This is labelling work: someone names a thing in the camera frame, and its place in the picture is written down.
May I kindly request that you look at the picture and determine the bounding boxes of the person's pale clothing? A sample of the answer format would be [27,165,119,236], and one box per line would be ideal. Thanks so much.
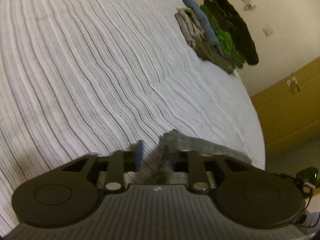
[299,211,320,228]

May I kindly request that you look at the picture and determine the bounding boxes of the black folded garment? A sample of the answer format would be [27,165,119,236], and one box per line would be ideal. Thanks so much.
[204,0,260,66]

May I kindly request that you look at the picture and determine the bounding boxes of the beige folded garment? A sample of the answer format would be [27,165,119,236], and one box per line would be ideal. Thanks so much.
[174,7,203,48]

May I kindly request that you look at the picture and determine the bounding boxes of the olive folded garment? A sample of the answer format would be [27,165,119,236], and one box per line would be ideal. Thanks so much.
[194,41,237,74]

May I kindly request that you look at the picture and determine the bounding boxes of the grey plaid shorts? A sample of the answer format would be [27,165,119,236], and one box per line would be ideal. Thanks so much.
[150,129,252,184]

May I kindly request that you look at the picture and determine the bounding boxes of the green folded garment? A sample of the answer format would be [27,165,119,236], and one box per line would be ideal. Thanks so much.
[200,4,245,65]

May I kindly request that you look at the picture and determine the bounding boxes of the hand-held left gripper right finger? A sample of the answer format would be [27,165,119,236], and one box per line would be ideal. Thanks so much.
[175,151,258,194]

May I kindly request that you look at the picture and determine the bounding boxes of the keys in cabinet lock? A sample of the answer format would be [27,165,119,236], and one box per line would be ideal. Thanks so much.
[287,76,301,94]

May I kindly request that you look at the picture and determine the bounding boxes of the yellow wooden cabinet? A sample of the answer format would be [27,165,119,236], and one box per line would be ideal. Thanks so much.
[251,57,320,151]

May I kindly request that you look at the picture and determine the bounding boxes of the thin black cable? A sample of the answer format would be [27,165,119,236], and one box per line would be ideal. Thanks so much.
[301,192,320,228]

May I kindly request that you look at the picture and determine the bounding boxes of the white wall socket with plug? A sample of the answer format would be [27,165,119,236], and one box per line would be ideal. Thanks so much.
[239,0,256,11]

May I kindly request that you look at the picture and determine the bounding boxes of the bed with striped cover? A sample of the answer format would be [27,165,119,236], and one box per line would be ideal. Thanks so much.
[0,0,266,233]

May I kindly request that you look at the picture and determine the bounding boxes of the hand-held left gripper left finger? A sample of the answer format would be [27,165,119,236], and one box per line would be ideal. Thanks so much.
[59,140,144,194]

